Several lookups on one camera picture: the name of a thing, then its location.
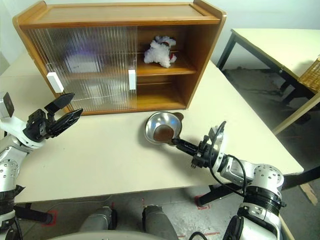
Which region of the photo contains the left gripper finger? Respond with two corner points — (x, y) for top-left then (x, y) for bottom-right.
(47, 108), (84, 138)
(44, 92), (76, 116)

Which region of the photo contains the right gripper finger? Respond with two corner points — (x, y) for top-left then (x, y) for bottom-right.
(173, 138), (201, 150)
(172, 141), (201, 154)

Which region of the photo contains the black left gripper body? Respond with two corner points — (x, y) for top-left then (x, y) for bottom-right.
(23, 108), (57, 141)

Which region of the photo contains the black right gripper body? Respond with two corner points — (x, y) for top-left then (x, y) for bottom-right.
(191, 134), (217, 169)

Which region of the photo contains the white door handle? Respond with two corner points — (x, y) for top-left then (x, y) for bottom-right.
(127, 69), (137, 91)
(46, 71), (65, 93)

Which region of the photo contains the steel bowl with handle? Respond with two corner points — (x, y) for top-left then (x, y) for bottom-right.
(144, 111), (185, 146)

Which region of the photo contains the purple tissue pack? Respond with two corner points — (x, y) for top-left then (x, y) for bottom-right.
(61, 47), (103, 75)

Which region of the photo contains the ribbed clear sliding door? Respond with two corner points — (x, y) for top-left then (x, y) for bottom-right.
(53, 26), (138, 112)
(24, 26), (138, 113)

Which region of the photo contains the white plush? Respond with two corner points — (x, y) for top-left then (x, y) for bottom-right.
(143, 35), (178, 68)

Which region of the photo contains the wooden cabinet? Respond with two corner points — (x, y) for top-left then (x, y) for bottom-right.
(12, 0), (228, 116)

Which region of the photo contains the black table foot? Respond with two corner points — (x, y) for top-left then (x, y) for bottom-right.
(13, 203), (53, 225)
(198, 184), (241, 206)

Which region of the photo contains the grey right robot leg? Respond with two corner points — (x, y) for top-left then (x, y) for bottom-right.
(142, 204), (180, 238)

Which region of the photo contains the grey robot leg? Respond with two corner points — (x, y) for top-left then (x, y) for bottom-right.
(142, 204), (180, 238)
(79, 206), (118, 233)

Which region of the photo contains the grey left robot leg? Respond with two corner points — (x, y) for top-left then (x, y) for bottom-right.
(79, 206), (118, 233)

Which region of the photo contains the brown cardboard scrap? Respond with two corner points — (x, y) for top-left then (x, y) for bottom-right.
(299, 183), (320, 206)

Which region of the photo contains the grey robot torso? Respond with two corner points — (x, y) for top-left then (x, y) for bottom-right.
(49, 229), (181, 240)

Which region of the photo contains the beige table with black legs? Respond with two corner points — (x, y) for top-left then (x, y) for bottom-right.
(216, 27), (320, 136)

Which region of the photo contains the wicker basket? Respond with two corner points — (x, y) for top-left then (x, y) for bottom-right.
(298, 55), (320, 95)

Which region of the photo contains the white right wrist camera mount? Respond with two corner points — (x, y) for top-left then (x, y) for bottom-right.
(208, 126), (229, 173)

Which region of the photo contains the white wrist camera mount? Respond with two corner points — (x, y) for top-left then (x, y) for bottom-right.
(208, 126), (229, 173)
(0, 91), (47, 154)

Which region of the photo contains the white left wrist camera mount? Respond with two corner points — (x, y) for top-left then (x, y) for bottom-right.
(0, 91), (47, 154)

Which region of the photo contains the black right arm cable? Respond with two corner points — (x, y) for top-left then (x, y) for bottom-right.
(208, 121), (251, 198)

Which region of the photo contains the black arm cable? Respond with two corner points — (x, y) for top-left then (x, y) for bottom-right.
(208, 121), (251, 198)
(4, 217), (25, 240)

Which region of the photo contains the thin black loose cable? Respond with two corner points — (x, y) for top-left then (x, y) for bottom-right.
(191, 231), (210, 240)

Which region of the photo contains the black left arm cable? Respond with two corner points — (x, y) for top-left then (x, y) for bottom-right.
(4, 217), (25, 240)

